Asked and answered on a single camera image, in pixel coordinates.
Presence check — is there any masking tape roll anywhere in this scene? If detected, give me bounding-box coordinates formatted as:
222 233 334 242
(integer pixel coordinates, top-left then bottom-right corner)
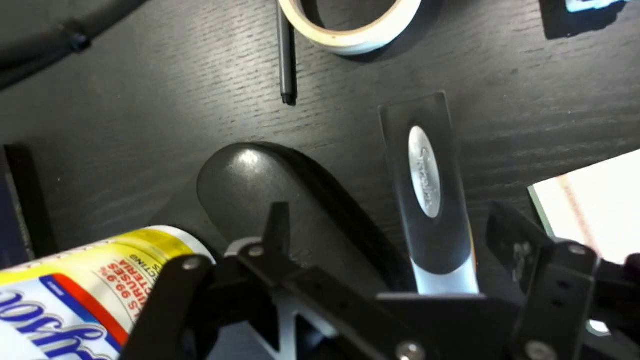
277 0 427 57

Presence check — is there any black pen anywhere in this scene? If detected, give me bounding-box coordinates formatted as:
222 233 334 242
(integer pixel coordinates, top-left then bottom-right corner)
274 0 301 108

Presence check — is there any white folded card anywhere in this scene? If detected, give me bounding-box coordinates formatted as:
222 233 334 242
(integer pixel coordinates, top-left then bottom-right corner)
529 147 640 266

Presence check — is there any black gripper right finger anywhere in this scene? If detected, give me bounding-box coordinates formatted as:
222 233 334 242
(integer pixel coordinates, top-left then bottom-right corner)
487 201 640 360

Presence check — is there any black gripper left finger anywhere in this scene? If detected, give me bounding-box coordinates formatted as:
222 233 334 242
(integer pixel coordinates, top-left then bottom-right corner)
124 200 396 360

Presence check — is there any black desk cable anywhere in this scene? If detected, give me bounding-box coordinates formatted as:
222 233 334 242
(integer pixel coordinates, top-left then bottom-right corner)
0 0 151 91

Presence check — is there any white yellow wipes canister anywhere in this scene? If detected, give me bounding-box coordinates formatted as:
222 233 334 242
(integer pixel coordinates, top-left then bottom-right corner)
0 224 219 360

